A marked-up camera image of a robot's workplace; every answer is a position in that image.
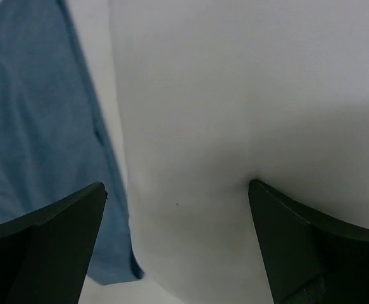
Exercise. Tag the white pillow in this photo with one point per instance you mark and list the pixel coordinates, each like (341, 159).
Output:
(214, 94)

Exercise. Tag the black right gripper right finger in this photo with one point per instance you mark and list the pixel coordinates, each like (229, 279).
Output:
(309, 256)

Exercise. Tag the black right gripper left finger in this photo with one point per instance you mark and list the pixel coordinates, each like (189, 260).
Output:
(45, 254)

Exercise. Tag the blue fabric pillowcase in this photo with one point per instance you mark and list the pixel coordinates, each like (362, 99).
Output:
(53, 141)

